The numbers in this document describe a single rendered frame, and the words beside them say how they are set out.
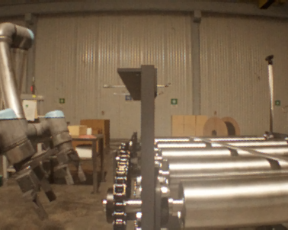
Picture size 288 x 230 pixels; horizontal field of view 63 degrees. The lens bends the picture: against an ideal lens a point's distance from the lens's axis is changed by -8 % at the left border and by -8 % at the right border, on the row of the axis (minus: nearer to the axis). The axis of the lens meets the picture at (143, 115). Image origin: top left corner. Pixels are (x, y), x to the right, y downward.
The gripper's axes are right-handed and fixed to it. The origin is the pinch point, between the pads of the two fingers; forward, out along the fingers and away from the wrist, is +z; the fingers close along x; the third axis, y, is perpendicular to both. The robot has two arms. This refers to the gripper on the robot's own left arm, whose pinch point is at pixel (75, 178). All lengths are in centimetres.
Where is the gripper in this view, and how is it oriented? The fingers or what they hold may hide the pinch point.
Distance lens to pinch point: 122.4
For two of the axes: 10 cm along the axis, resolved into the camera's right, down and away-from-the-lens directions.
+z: 3.8, 9.1, -1.8
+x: 1.9, 1.1, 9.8
